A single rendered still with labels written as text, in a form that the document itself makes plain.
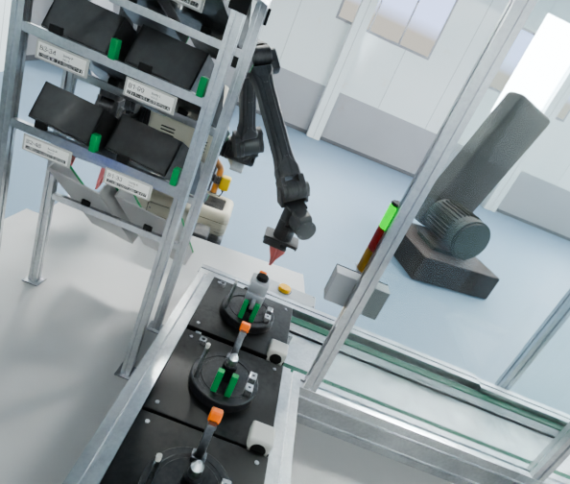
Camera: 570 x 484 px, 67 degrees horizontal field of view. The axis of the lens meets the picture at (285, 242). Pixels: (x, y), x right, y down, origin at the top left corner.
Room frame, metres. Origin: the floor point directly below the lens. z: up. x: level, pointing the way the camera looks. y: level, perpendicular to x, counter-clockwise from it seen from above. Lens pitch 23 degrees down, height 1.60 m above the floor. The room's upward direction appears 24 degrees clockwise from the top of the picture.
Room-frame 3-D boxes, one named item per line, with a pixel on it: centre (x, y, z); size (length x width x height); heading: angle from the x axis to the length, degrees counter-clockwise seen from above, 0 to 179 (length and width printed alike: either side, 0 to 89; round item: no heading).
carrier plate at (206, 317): (0.93, 0.02, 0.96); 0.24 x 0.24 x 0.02; 4
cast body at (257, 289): (0.92, 0.01, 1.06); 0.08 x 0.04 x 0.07; 4
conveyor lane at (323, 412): (0.92, -0.29, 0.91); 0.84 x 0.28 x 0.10; 94
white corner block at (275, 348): (0.84, -0.09, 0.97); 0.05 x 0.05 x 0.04; 4
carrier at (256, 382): (0.67, 0.00, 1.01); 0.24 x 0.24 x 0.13; 4
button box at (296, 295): (1.15, -0.06, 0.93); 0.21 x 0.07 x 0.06; 94
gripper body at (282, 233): (1.15, 0.01, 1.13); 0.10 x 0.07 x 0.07; 95
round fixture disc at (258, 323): (0.93, 0.02, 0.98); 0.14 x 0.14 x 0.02
